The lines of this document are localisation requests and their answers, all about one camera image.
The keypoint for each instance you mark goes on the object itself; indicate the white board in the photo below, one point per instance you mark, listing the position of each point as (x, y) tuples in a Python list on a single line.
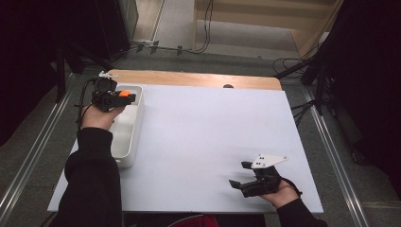
[(205, 151)]

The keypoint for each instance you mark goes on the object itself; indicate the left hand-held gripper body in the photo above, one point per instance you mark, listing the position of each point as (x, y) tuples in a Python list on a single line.
[(105, 94)]

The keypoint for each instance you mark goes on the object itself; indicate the person's right hand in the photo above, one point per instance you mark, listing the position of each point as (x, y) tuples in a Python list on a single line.
[(282, 195)]

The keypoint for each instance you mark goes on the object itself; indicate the black cabinet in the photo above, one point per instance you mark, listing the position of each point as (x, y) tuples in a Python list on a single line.
[(116, 28)]

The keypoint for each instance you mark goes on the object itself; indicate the black stand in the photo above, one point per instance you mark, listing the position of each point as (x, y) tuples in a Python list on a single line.
[(317, 78), (67, 60)]

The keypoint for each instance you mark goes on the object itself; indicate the metal floor rail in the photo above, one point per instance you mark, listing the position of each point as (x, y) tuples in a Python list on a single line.
[(334, 157), (34, 151)]

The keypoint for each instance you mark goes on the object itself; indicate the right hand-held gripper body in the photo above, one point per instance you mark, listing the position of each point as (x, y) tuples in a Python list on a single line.
[(263, 183)]

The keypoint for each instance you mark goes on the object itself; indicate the white plastic bin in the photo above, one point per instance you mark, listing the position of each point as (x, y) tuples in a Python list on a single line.
[(127, 132)]

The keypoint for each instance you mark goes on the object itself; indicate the person's left hand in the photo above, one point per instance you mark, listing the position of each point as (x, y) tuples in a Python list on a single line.
[(99, 118)]

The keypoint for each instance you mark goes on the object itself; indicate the person's red garment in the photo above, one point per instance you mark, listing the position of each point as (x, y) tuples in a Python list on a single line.
[(201, 221)]

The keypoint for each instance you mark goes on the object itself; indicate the white power strip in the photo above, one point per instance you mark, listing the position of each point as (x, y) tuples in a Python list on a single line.
[(143, 42)]

